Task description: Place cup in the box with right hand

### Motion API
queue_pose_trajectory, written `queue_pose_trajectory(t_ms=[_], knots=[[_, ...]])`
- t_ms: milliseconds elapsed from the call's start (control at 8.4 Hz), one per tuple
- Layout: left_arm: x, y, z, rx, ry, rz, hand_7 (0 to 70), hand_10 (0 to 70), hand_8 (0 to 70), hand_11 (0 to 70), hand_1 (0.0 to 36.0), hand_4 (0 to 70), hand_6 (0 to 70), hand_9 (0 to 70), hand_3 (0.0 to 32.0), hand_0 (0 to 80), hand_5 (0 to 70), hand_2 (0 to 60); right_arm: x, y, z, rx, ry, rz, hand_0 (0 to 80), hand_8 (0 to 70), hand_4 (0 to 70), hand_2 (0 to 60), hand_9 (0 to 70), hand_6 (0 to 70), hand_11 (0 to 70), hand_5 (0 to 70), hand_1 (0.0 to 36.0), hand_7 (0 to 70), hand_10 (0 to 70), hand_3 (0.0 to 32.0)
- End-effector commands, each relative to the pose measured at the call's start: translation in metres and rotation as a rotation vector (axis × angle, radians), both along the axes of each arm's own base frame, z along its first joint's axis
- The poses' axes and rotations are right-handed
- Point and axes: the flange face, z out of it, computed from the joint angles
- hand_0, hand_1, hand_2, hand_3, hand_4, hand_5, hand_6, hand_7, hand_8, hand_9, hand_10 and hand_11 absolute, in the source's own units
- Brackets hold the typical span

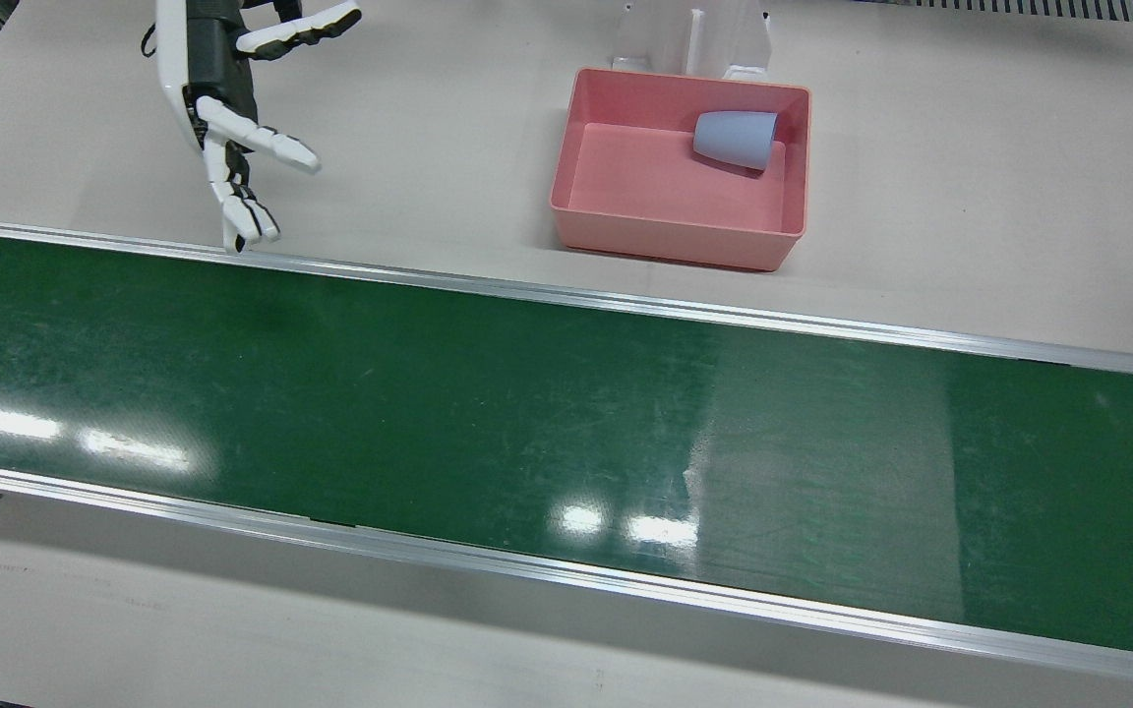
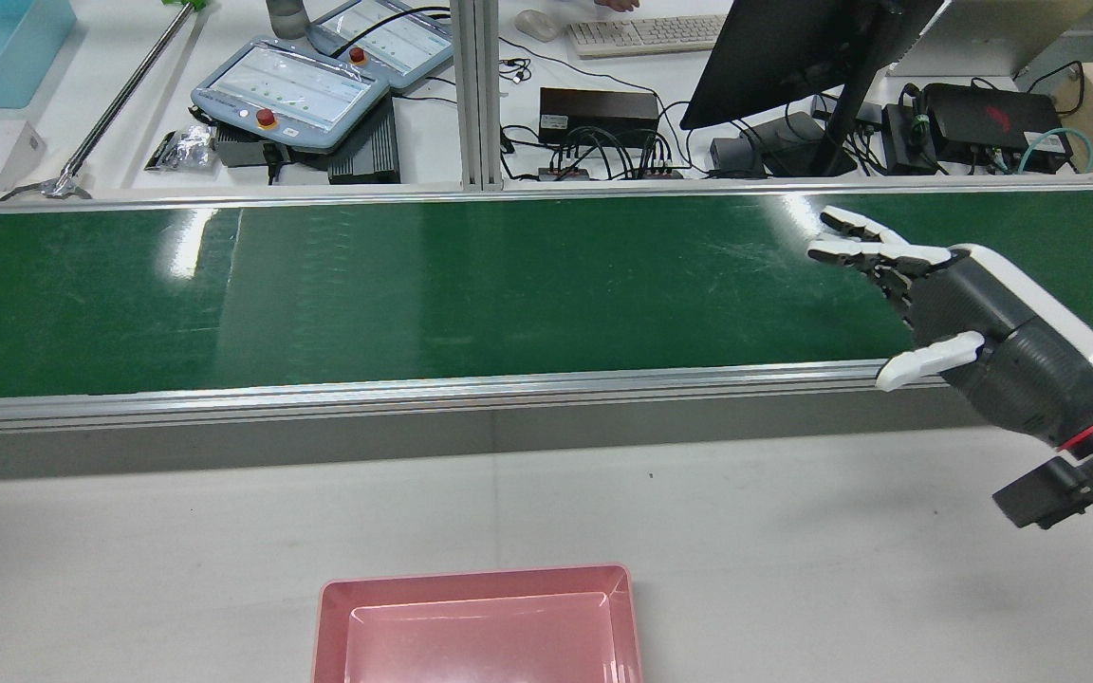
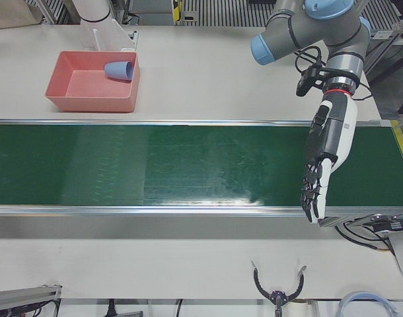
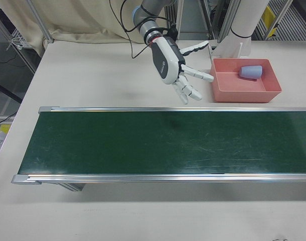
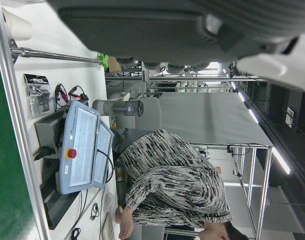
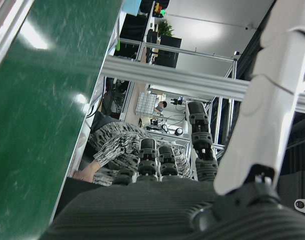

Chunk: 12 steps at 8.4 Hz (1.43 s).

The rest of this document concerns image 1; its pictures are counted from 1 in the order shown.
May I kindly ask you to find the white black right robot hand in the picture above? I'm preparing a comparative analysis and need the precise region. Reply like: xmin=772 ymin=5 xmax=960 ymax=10
xmin=155 ymin=0 xmax=364 ymax=255

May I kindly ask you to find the pale blue cup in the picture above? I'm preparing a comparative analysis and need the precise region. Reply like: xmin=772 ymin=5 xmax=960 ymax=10
xmin=691 ymin=109 xmax=781 ymax=173

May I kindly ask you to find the pink plastic box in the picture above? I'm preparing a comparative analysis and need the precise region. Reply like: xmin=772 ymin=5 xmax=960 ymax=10
xmin=549 ymin=66 xmax=813 ymax=274

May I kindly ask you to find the white column stand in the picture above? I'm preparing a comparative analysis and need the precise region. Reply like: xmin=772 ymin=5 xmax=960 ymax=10
xmin=612 ymin=0 xmax=775 ymax=84

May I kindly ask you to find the green belt conveyor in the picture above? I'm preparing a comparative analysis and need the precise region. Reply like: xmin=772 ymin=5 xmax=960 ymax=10
xmin=0 ymin=216 xmax=1133 ymax=689

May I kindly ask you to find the metal floor grating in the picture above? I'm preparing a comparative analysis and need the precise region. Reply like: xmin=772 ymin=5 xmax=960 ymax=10
xmin=906 ymin=0 xmax=1133 ymax=27

